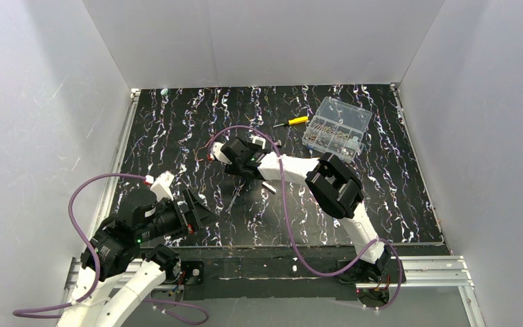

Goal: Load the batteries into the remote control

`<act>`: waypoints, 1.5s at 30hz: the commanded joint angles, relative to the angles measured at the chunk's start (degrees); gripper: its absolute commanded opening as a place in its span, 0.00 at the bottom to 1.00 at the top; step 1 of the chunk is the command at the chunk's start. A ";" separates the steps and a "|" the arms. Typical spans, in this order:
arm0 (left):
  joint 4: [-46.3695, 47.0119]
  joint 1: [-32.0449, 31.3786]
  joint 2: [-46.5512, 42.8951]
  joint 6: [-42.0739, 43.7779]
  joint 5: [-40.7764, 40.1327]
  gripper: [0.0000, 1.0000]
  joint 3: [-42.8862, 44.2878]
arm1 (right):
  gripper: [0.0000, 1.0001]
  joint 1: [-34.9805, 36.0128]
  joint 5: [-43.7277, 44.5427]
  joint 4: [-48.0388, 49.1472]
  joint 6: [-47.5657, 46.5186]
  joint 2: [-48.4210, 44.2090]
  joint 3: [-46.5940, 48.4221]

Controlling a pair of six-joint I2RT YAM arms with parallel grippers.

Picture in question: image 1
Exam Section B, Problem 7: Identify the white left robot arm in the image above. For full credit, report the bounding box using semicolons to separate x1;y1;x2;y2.
57;189;219;326

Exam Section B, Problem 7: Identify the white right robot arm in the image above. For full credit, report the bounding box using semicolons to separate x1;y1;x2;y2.
210;137;391;280

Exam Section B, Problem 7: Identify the silver flat wrench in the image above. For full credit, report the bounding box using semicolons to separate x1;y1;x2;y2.
225;183;244;213

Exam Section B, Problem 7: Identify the silver metal transceiver module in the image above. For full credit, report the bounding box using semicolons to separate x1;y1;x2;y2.
262;182;277;194

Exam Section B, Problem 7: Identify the clear plastic screw box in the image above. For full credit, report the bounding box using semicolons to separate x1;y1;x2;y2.
302;97;373;164

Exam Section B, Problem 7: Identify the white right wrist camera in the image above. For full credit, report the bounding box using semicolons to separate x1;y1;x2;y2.
208;142;232;164

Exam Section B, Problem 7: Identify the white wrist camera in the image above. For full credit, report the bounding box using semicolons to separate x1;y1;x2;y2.
144;171;174;202
208;142;232;164

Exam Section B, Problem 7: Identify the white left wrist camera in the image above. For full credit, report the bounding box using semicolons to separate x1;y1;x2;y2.
144;171;174;202

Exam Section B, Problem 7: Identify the aluminium frame rail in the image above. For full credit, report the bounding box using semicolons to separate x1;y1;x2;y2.
56;89;142;327

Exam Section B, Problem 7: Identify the yellow-handled screwdriver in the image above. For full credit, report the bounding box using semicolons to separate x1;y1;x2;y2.
273;116;309;128

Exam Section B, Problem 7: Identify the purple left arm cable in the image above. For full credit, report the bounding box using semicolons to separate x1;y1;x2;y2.
12;173;210;326

